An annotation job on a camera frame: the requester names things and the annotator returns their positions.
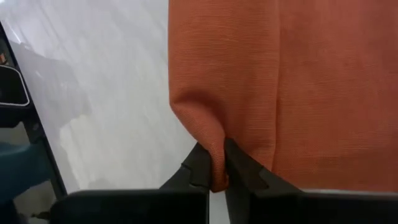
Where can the black aluminium table frame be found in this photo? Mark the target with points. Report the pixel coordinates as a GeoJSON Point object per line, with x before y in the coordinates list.
{"type": "Point", "coordinates": [46, 155]}

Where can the black device with white rim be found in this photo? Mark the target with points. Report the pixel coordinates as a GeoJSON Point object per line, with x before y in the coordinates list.
{"type": "Point", "coordinates": [11, 90]}

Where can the teal rounded object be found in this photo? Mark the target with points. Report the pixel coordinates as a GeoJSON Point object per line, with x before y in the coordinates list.
{"type": "Point", "coordinates": [18, 171]}

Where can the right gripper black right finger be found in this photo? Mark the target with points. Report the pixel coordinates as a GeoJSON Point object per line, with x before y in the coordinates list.
{"type": "Point", "coordinates": [311, 210]}

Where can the orange cloth towel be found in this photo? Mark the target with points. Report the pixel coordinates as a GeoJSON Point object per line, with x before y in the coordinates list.
{"type": "Point", "coordinates": [311, 93]}

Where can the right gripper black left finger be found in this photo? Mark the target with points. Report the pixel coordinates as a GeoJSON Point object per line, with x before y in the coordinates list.
{"type": "Point", "coordinates": [130, 208]}

